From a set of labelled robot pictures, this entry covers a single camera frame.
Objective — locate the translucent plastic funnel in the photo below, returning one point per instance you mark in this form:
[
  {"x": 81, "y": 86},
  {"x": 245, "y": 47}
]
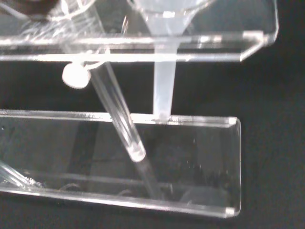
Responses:
[{"x": 164, "y": 78}]

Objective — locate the clear acrylic funnel stand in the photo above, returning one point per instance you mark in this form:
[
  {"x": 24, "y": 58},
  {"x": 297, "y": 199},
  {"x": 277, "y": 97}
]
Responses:
[{"x": 190, "y": 162}]

